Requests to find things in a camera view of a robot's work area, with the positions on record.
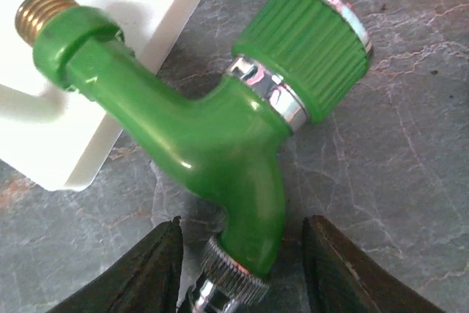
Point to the green plastic water tap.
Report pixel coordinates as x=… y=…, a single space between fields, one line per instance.
x=292 y=64

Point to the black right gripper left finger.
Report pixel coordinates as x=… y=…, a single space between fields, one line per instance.
x=145 y=279

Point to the white peg base plate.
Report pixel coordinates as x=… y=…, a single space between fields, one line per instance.
x=76 y=73

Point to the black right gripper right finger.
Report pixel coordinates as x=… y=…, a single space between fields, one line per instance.
x=340 y=277

